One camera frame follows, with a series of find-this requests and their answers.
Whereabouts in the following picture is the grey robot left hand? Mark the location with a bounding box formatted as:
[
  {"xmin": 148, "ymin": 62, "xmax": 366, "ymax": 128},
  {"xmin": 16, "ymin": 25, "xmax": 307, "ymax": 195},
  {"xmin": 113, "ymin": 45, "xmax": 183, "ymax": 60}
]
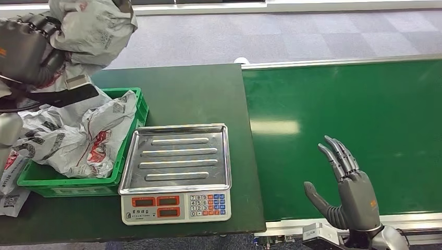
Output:
[{"xmin": 0, "ymin": 14, "xmax": 67, "ymax": 88}]

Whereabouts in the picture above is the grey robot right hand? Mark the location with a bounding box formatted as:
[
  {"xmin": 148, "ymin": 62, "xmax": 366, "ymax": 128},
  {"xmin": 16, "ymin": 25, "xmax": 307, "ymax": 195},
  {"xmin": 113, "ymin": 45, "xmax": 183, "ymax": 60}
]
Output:
[{"xmin": 303, "ymin": 135, "xmax": 383, "ymax": 232}]

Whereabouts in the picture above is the grey courier package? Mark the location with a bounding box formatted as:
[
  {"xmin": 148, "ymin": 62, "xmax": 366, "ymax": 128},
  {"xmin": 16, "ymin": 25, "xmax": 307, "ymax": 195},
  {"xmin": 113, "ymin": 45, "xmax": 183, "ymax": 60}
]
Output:
[{"xmin": 47, "ymin": 0, "xmax": 139, "ymax": 92}]

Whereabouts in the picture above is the green plastic basket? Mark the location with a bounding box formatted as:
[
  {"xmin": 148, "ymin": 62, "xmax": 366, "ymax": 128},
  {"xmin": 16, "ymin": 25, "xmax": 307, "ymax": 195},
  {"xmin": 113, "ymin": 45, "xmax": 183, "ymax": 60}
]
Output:
[{"xmin": 17, "ymin": 87, "xmax": 150, "ymax": 198}]

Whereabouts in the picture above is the large grey black-print mailer bag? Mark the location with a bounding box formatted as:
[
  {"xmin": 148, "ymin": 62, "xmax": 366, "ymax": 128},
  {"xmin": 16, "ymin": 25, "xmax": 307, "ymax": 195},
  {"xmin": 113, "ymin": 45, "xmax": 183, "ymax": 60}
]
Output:
[{"xmin": 13, "ymin": 87, "xmax": 113, "ymax": 178}]

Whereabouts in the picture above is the green conveyor belt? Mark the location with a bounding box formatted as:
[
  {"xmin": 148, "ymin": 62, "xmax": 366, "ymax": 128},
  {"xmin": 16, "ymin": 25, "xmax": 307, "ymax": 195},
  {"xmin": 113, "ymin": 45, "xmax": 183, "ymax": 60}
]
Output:
[{"xmin": 241, "ymin": 59, "xmax": 442, "ymax": 222}]

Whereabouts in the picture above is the grey red-print QR mailer bag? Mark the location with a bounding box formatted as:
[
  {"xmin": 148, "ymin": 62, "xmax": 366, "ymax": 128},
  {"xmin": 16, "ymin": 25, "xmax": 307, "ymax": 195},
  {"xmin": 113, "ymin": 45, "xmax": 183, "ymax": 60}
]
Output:
[{"xmin": 81, "ymin": 90, "xmax": 138, "ymax": 179}]

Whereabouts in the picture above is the white red-lettered mailer bag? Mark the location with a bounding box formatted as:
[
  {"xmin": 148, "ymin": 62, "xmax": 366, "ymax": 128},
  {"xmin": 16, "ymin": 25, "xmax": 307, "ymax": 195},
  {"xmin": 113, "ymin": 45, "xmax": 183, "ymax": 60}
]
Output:
[{"xmin": 0, "ymin": 150, "xmax": 29, "ymax": 196}]

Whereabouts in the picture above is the white QR-label mailer bag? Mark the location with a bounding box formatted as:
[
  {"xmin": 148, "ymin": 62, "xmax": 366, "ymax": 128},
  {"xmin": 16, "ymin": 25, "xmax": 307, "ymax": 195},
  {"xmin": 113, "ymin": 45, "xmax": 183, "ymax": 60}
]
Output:
[{"xmin": 0, "ymin": 187, "xmax": 31, "ymax": 218}]

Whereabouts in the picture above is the white electronic scale body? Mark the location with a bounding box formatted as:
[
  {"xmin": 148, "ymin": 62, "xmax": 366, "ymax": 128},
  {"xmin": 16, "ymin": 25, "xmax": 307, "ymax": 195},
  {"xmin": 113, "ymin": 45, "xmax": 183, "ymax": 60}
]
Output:
[{"xmin": 120, "ymin": 190, "xmax": 232, "ymax": 227}]

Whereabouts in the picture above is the steel scale tray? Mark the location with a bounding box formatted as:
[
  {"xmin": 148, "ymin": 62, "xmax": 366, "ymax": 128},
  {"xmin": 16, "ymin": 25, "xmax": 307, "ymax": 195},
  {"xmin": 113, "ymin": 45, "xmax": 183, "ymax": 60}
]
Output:
[{"xmin": 118, "ymin": 123, "xmax": 232, "ymax": 196}]

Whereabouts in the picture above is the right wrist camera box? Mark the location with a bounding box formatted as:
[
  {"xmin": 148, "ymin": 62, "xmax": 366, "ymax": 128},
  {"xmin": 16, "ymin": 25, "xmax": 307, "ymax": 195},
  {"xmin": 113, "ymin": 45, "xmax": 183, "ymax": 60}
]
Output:
[{"xmin": 302, "ymin": 222, "xmax": 349, "ymax": 250}]

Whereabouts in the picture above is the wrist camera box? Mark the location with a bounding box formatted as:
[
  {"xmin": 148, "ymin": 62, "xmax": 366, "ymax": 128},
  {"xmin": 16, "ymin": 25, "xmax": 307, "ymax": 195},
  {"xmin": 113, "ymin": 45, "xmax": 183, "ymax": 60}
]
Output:
[
  {"xmin": 31, "ymin": 74, "xmax": 100, "ymax": 108},
  {"xmin": 302, "ymin": 222, "xmax": 349, "ymax": 250}
]

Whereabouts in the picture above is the aluminium conveyor frame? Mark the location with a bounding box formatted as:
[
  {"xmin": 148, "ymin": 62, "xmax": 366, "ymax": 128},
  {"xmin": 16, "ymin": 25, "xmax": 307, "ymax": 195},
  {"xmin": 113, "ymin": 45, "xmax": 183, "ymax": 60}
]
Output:
[{"xmin": 240, "ymin": 53, "xmax": 442, "ymax": 250}]

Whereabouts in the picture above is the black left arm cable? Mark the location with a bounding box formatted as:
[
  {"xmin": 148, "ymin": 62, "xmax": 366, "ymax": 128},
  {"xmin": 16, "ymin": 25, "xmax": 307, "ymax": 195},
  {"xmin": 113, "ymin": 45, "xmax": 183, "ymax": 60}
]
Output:
[{"xmin": 0, "ymin": 103, "xmax": 39, "ymax": 114}]

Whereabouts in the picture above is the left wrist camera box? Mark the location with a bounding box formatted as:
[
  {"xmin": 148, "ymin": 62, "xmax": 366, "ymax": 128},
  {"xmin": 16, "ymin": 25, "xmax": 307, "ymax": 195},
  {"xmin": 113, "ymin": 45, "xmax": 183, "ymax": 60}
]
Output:
[{"xmin": 31, "ymin": 74, "xmax": 100, "ymax": 108}]

